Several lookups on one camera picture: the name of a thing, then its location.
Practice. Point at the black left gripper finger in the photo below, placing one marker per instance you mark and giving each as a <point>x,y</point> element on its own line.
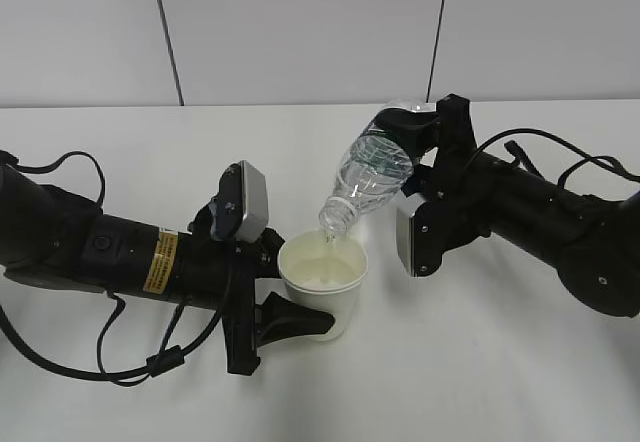
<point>277,319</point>
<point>269,245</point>

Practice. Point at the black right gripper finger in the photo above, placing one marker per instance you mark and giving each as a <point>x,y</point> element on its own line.
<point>415,132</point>

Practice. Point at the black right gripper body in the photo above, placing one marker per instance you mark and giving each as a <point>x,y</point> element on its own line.
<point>446,171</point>

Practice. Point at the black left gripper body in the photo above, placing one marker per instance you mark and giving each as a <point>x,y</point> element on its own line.
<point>230,281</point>

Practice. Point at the white paper cup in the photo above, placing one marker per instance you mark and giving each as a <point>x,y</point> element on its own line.
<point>324,273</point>

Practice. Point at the clear water bottle green label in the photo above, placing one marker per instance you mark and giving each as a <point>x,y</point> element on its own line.
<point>371,172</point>

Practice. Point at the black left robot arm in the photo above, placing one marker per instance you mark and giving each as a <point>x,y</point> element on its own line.
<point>57,240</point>

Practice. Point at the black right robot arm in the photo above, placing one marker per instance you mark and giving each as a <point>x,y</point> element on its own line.
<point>591,243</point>

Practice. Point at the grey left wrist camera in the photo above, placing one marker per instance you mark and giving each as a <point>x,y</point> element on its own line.
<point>240,209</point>

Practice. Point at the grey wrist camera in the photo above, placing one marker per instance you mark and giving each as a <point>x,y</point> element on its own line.
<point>427,229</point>
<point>240,209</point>

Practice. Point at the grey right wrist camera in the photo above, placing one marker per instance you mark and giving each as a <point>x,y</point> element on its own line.
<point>427,229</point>

